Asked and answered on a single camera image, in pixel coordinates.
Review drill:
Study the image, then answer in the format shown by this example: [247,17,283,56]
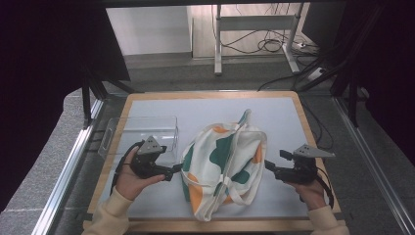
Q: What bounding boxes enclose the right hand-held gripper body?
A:
[273,143,336,186]

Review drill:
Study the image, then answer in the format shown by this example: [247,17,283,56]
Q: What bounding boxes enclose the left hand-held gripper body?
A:
[130,135,168,180]

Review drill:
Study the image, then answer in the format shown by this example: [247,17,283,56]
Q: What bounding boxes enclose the white canvas bag green orange patches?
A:
[179,108,268,223]

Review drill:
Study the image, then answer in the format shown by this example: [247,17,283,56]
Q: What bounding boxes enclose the person's left hand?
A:
[115,146,166,201]

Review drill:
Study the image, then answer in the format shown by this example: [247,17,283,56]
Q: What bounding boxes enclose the person's right hand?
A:
[286,179,329,212]

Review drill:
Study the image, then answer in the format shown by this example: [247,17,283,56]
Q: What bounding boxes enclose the clear plastic container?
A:
[97,116,180,165]

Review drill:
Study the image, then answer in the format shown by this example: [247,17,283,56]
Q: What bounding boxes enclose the white table mat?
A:
[97,96,331,219]

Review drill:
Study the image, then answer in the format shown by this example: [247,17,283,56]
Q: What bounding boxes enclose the black metal stand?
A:
[293,6,386,128]
[80,63,135,129]

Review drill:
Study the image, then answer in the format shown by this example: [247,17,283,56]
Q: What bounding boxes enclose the white power strip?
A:
[306,67,328,82]

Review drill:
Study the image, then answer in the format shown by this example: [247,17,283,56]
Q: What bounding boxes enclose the black curtain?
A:
[336,0,415,165]
[0,0,131,213]

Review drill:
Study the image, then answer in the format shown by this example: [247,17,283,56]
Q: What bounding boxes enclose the left hand-held gripper black cable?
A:
[110,140,145,196]

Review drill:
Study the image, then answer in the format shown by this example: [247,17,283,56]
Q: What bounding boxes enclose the hand-held gripper black cable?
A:
[314,167,335,210]
[110,140,145,196]

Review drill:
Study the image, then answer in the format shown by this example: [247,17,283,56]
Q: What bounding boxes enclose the right hand-held gripper black cable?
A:
[314,167,335,210]

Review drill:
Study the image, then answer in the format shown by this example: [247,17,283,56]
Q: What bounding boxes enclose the black cable beside table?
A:
[300,96,335,153]

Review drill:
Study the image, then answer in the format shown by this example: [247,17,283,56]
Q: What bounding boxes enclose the aluminium rail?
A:
[332,96,415,235]
[30,97,106,235]

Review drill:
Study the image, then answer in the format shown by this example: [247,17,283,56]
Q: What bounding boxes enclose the tangle of black floor cables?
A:
[219,27,321,56]

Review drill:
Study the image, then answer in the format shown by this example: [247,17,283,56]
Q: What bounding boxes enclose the white wall panel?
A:
[106,6,194,57]

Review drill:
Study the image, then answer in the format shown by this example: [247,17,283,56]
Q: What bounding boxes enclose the white metal desk frame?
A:
[213,3,306,76]

